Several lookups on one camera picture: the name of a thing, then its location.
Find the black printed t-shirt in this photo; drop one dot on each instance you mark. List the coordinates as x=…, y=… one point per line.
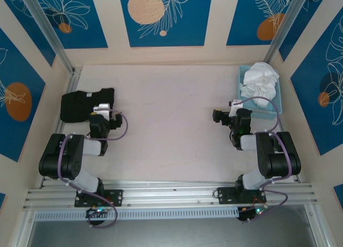
x=75, y=107

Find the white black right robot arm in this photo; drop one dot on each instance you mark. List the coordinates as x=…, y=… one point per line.
x=278, y=156

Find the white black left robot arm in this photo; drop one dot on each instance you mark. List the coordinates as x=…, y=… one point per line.
x=64, y=156

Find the white crumpled cloth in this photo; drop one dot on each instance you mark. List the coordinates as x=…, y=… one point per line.
x=260, y=82

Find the light blue perforated basket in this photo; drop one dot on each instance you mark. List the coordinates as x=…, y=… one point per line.
x=278, y=97

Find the small circuit board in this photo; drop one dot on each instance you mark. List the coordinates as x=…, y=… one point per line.
x=97, y=212
x=254, y=213

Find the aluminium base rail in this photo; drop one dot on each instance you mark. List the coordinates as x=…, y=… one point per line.
x=174, y=196

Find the aluminium frame post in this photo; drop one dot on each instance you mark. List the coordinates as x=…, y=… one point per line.
x=286, y=24
x=45, y=27

